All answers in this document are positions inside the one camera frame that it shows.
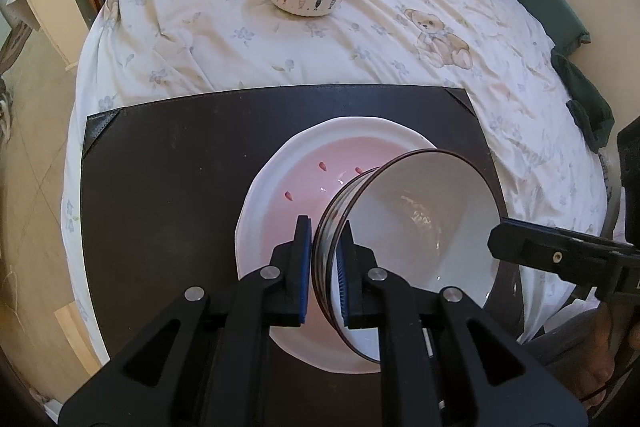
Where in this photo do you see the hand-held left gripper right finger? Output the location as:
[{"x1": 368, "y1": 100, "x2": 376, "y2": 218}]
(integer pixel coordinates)
[{"x1": 332, "y1": 224, "x2": 588, "y2": 427}]

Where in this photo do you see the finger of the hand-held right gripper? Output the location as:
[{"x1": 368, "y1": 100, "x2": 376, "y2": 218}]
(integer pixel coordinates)
[
  {"x1": 500, "y1": 217, "x2": 638, "y2": 254},
  {"x1": 487, "y1": 227, "x2": 626, "y2": 294}
]

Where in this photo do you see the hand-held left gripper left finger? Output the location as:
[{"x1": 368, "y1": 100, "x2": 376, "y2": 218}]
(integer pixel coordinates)
[{"x1": 59, "y1": 214, "x2": 316, "y2": 427}]

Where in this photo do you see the pink strawberry plate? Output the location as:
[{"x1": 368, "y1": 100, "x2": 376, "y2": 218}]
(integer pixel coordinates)
[{"x1": 234, "y1": 117, "x2": 526, "y2": 375}]

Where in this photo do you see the person's right hand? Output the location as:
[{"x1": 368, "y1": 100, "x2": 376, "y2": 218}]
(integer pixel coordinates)
[{"x1": 565, "y1": 302, "x2": 640, "y2": 414}]

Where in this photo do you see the dark green cloth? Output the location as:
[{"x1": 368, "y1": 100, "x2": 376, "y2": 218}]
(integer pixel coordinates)
[{"x1": 550, "y1": 47, "x2": 616, "y2": 152}]

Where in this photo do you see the dark brown mat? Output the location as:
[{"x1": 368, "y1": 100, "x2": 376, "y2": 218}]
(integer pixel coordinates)
[{"x1": 80, "y1": 86, "x2": 526, "y2": 388}]

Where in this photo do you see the white floral bed sheet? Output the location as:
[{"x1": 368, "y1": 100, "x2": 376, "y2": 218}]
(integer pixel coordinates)
[{"x1": 60, "y1": 0, "x2": 621, "y2": 368}]

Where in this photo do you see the white bedside cabinet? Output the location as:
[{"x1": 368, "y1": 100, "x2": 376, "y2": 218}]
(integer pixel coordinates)
[{"x1": 6, "y1": 0, "x2": 98, "y2": 70}]

